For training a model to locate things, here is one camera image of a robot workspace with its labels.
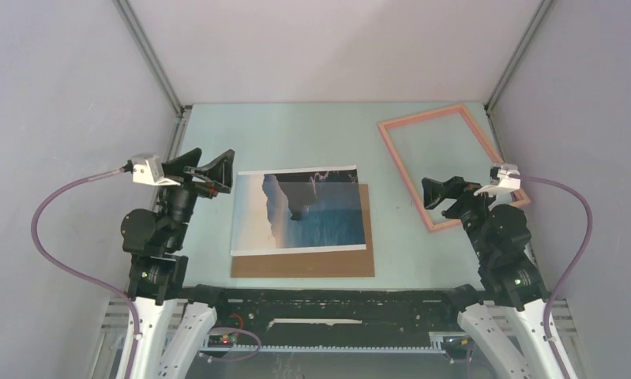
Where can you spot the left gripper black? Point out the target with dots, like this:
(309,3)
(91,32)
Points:
(219,172)

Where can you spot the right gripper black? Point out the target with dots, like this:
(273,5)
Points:
(434,191)

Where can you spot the pink wooden picture frame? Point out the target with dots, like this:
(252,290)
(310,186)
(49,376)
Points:
(439,144)

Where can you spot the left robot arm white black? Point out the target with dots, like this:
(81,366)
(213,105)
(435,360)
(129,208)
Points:
(157,274)

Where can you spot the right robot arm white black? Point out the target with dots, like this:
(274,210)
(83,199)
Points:
(498,235)

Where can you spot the landscape photo print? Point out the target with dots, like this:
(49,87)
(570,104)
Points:
(250,231)

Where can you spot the brown backing board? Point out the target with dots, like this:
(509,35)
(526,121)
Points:
(331,264)

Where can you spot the small circuit board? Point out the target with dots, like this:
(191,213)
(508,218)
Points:
(222,341)

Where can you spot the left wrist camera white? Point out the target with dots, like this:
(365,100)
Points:
(147,169)

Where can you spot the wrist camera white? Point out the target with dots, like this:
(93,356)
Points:
(504,179)
(147,169)

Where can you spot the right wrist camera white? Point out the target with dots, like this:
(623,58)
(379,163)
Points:
(504,179)

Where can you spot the left corner metal post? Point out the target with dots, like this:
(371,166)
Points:
(139,36)

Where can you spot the corner metal post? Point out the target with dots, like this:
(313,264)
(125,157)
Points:
(521,49)
(139,36)

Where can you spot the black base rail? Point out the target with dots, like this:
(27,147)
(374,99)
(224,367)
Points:
(331,318)

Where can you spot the white cable duct strip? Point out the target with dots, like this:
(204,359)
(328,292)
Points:
(435,347)

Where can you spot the aluminium frame rails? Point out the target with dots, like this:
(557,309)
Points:
(561,324)

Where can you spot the right corner metal post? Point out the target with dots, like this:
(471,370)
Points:
(521,49)

